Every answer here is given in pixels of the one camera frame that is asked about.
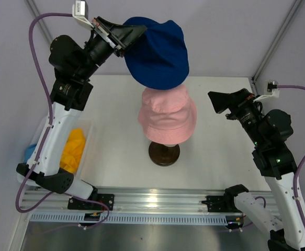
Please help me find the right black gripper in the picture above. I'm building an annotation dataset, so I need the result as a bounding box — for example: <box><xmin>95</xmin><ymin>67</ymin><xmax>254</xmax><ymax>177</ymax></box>
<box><xmin>208</xmin><ymin>88</ymin><xmax>266</xmax><ymax>148</ymax></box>

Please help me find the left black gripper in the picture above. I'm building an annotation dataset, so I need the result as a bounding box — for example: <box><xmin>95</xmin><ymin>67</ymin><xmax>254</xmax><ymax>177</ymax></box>
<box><xmin>76</xmin><ymin>16</ymin><xmax>146</xmax><ymax>81</ymax></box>

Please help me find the dark blue bucket hat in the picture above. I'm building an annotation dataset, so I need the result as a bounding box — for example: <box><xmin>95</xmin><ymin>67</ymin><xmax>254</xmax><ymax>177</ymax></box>
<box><xmin>125</xmin><ymin>17</ymin><xmax>189</xmax><ymax>90</ymax></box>

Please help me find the pink bucket hat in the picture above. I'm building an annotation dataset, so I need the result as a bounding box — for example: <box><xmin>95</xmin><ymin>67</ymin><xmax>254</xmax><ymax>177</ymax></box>
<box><xmin>138</xmin><ymin>84</ymin><xmax>197</xmax><ymax>144</ymax></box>

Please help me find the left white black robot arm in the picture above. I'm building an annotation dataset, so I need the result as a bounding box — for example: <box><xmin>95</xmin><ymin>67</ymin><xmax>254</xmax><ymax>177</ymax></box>
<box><xmin>16</xmin><ymin>17</ymin><xmax>147</xmax><ymax>210</ymax></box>

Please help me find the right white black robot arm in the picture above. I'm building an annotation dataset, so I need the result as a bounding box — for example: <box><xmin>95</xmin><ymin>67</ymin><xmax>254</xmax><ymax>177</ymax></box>
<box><xmin>204</xmin><ymin>88</ymin><xmax>305</xmax><ymax>250</ymax></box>

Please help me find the cream mannequin head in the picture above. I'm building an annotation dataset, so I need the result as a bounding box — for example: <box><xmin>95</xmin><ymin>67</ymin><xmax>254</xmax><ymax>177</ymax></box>
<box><xmin>151</xmin><ymin>141</ymin><xmax>179</xmax><ymax>147</ymax></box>

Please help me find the dark round wooden stand base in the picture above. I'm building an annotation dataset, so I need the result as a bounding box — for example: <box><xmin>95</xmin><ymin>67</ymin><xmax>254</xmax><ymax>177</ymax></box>
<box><xmin>148</xmin><ymin>142</ymin><xmax>180</xmax><ymax>167</ymax></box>

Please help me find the white plastic basket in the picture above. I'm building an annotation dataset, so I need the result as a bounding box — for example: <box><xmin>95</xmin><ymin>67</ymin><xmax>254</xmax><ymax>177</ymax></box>
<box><xmin>30</xmin><ymin>117</ymin><xmax>93</xmax><ymax>179</ymax></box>

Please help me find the yellow hat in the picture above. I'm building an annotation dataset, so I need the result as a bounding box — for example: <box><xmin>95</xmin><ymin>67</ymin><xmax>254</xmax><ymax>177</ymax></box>
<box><xmin>60</xmin><ymin>128</ymin><xmax>86</xmax><ymax>174</ymax></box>

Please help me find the light blue hat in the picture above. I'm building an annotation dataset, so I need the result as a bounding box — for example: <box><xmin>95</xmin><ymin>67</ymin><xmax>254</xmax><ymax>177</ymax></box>
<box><xmin>23</xmin><ymin>144</ymin><xmax>37</xmax><ymax>163</ymax></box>

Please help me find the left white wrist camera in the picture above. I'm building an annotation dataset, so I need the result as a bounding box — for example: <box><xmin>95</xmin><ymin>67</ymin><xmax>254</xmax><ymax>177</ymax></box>
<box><xmin>72</xmin><ymin>0</ymin><xmax>94</xmax><ymax>30</ymax></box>

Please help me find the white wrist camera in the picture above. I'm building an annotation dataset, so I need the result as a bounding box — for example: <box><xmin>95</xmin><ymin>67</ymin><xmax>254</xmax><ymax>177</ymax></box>
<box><xmin>72</xmin><ymin>0</ymin><xmax>94</xmax><ymax>30</ymax></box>
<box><xmin>254</xmin><ymin>80</ymin><xmax>280</xmax><ymax>102</ymax></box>

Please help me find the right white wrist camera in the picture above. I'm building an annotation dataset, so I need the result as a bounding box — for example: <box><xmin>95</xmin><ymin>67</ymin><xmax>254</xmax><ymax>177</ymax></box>
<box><xmin>254</xmin><ymin>80</ymin><xmax>280</xmax><ymax>102</ymax></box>

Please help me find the left aluminium corner post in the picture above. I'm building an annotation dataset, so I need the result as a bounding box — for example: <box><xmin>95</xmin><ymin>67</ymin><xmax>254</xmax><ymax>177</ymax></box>
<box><xmin>24</xmin><ymin>0</ymin><xmax>53</xmax><ymax>48</ymax></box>

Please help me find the aluminium corner post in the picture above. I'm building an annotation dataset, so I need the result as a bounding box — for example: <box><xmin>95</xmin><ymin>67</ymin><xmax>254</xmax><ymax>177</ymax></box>
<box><xmin>251</xmin><ymin>0</ymin><xmax>305</xmax><ymax>84</ymax></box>
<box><xmin>24</xmin><ymin>0</ymin><xmax>53</xmax><ymax>48</ymax></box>

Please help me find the white slotted cable duct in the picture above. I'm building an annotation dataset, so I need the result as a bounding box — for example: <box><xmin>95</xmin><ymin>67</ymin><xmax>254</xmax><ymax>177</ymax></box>
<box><xmin>30</xmin><ymin>212</ymin><xmax>228</xmax><ymax>226</ymax></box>

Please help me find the right aluminium corner post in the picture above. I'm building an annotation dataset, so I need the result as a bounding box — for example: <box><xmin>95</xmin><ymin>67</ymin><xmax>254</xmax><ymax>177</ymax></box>
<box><xmin>251</xmin><ymin>0</ymin><xmax>305</xmax><ymax>84</ymax></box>

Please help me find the aluminium mounting rail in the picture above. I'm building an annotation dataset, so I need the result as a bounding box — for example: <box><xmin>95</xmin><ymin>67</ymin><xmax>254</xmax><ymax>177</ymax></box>
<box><xmin>20</xmin><ymin>187</ymin><xmax>280</xmax><ymax>217</ymax></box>

